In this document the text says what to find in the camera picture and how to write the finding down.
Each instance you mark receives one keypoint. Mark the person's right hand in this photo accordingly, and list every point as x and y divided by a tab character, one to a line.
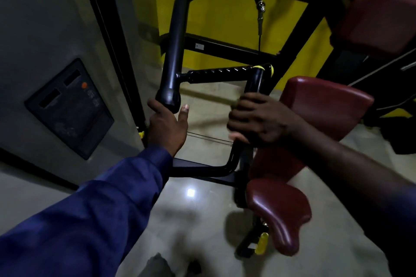
266	121

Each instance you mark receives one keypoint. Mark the person's left hand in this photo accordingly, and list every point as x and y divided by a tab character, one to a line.
167	130

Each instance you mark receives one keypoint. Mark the grey weight machine maroon seat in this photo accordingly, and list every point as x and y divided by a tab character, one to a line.
39	27

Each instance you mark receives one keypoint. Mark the person's right forearm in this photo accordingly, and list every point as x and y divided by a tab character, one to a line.
341	163

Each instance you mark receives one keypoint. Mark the person's blue shirt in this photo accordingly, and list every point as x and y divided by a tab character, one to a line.
81	221

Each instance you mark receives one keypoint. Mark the maroon back pad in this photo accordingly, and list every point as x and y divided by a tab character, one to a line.
328	104

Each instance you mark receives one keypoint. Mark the maroon head pad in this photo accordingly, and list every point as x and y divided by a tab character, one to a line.
380	17

